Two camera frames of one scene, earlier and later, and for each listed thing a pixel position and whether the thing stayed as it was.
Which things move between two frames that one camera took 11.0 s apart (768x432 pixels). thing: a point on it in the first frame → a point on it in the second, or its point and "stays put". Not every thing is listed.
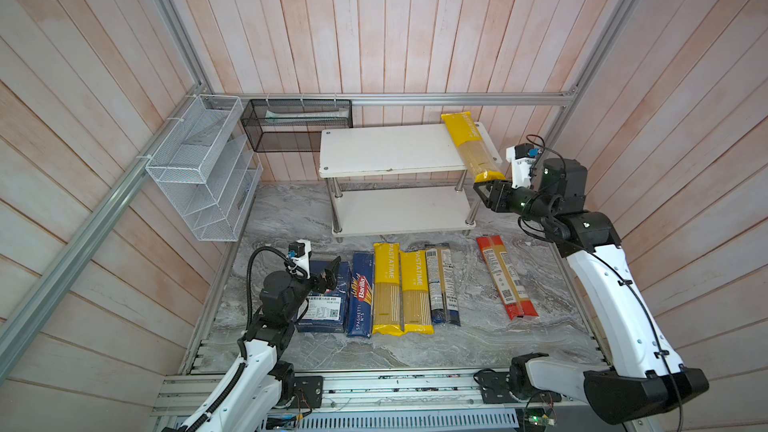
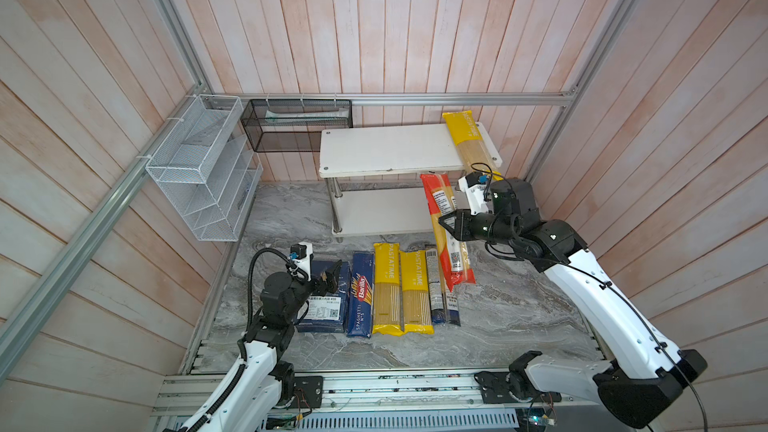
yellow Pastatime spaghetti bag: [481, 164] stays put
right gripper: [498, 192] → [462, 217]
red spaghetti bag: [506, 280] → [440, 199]
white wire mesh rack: [205, 170] stays put
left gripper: [330, 277] stays put
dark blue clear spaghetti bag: [441, 285] stays put
